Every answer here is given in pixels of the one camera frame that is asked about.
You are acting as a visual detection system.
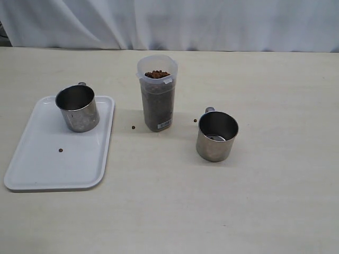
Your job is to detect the steel mug with kibble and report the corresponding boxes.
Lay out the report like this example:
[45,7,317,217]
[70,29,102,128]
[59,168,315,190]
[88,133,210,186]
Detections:
[55,82,100,132]

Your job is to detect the clear plastic tall container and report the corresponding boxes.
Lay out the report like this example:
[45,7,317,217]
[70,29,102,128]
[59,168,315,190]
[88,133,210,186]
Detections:
[136,55,178,132]

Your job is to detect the white plastic tray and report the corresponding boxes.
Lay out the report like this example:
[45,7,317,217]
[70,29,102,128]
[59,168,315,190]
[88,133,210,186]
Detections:
[4,96,115,192]

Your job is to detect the white curtain backdrop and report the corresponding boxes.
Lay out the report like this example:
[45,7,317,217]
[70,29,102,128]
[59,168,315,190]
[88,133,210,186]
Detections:
[1,1,338,52]

